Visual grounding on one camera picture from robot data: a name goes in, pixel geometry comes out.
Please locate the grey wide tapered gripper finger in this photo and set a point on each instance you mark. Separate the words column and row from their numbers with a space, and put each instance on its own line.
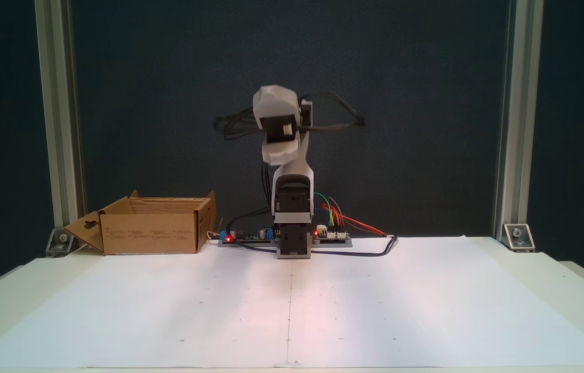
column 276, row 102

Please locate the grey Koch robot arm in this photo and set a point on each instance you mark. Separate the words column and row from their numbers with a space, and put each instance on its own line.
column 302, row 160

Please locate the circuit board with blue terminal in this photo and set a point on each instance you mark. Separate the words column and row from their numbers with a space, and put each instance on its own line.
column 250, row 237

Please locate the brown cardboard box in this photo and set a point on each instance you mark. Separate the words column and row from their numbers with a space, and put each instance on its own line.
column 149, row 235

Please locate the clear tape piece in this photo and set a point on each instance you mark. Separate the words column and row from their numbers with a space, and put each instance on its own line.
column 288, row 363

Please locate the aluminium frame post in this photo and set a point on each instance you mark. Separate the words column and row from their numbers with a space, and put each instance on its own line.
column 519, row 103
column 59, row 103

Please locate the metal corner bracket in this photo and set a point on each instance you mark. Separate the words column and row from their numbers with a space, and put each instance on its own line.
column 61, row 242
column 519, row 237

